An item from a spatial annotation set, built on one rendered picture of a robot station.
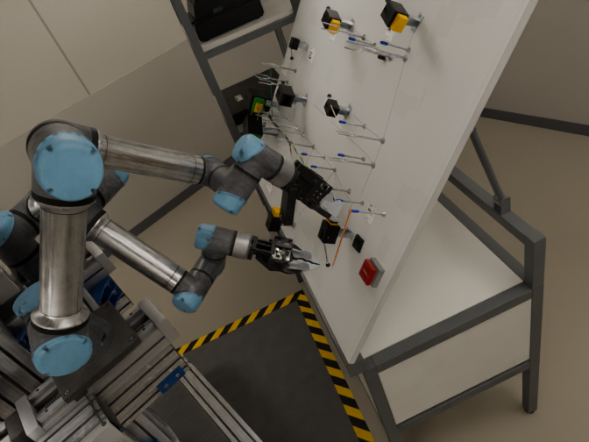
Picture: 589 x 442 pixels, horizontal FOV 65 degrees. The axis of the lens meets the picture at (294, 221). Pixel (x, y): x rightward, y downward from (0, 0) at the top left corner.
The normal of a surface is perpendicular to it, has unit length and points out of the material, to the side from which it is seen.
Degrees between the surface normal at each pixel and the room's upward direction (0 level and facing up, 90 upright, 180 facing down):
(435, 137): 54
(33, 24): 90
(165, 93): 90
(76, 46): 90
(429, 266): 0
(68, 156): 84
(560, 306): 0
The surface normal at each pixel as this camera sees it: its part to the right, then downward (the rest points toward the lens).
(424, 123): -0.91, -0.09
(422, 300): -0.30, -0.73
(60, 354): 0.52, 0.51
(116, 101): 0.64, 0.32
